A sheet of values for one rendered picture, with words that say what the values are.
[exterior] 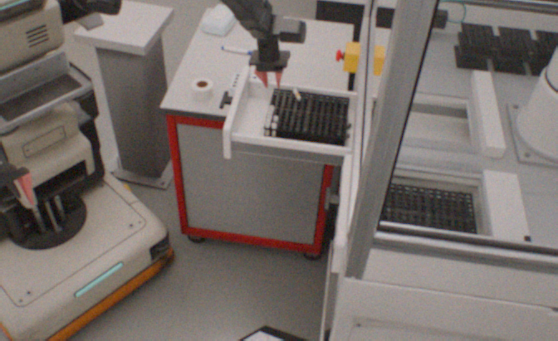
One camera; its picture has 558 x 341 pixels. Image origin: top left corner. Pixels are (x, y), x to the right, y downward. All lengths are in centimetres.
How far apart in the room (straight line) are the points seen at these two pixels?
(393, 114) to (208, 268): 157
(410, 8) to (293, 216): 144
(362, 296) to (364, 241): 19
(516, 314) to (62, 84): 116
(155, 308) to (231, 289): 29
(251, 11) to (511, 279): 78
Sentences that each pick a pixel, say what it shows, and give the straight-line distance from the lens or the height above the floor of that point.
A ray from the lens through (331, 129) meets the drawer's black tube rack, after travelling 152.
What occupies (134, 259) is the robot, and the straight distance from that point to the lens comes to 209.
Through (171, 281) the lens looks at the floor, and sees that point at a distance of 229.
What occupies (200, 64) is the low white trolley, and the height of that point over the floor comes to 76.
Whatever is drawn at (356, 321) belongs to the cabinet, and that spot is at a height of 77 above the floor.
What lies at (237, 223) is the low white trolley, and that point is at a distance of 218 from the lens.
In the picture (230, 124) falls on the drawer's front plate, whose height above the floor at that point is 93.
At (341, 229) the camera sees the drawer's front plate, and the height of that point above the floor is 93.
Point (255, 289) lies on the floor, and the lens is 225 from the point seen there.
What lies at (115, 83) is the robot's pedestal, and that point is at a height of 53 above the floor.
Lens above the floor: 191
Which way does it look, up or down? 44 degrees down
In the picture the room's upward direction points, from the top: 4 degrees clockwise
